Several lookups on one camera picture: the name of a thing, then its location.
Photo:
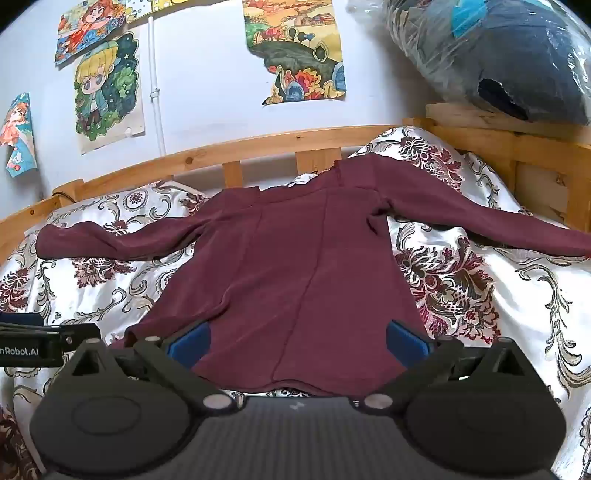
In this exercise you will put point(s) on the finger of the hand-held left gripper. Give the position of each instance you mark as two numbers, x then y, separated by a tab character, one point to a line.
21	318

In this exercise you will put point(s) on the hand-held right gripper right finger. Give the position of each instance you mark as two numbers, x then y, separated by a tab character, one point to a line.
407	344

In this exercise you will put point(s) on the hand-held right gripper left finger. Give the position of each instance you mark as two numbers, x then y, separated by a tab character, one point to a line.
190	345

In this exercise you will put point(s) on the maroon long-sleeved shirt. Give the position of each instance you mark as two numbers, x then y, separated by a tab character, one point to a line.
295	277

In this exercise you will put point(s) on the floral satin blanket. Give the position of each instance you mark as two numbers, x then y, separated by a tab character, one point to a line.
461	277

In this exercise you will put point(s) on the small orange-haired figure poster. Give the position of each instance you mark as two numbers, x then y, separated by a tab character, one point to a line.
18	134

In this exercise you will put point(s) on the blond cartoon figure poster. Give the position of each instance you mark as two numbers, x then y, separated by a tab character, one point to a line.
104	92

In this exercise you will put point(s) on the red-haired cartoon figure poster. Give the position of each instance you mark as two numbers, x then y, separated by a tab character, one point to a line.
87	27

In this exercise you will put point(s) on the plastic-wrapped dark bundle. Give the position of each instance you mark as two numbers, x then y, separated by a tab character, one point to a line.
498	55

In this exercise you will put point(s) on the colourful landscape poster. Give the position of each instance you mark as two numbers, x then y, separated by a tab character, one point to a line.
295	46

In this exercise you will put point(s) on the yellow paper drawing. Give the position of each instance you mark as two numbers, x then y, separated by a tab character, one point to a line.
161	7

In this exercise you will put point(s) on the wooden bed frame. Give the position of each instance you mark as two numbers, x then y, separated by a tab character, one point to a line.
258	141

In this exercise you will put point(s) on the white wall pipe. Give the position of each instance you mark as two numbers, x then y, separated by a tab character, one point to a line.
157	92

